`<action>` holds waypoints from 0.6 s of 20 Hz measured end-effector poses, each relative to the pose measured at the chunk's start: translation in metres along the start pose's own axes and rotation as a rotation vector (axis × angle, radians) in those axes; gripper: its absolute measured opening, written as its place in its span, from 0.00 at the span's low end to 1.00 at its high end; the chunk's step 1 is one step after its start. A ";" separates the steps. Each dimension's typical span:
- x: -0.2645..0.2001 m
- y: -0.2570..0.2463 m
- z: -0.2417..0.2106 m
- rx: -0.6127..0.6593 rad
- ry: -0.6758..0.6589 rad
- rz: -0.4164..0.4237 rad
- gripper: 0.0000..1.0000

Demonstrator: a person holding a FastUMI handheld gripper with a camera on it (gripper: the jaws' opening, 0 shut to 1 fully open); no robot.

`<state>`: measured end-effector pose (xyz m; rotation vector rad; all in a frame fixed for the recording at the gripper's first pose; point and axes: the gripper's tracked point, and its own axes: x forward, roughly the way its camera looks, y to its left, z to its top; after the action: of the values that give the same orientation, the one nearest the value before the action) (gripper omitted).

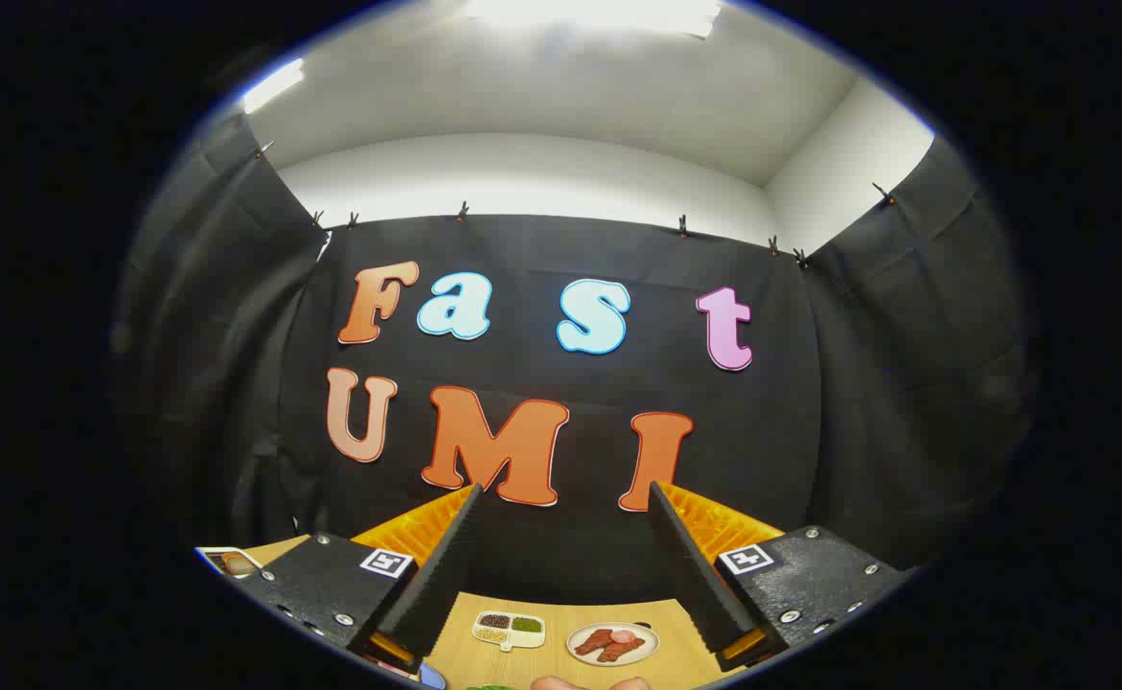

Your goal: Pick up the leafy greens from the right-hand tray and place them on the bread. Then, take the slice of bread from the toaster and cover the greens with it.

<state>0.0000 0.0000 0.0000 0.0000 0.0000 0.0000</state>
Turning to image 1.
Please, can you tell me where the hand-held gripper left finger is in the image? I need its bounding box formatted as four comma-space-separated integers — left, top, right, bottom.
233, 484, 483, 675

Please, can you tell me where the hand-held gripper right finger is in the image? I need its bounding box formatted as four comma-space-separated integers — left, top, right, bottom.
648, 481, 912, 675

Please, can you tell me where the white oval meat plate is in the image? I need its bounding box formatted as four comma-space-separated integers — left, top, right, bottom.
566, 622, 660, 667

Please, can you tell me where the white divided dish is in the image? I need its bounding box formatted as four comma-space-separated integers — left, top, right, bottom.
471, 611, 546, 653

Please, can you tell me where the cream white toaster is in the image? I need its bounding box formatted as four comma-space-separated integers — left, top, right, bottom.
196, 545, 265, 581

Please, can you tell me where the row of black cloth clips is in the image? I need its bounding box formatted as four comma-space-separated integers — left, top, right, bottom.
254, 139, 897, 271

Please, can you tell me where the narrow ceiling light strip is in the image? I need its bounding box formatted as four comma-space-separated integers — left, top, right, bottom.
241, 58, 306, 115

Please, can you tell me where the wide ceiling light panel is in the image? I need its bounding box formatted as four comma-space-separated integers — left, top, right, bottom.
463, 0, 721, 40

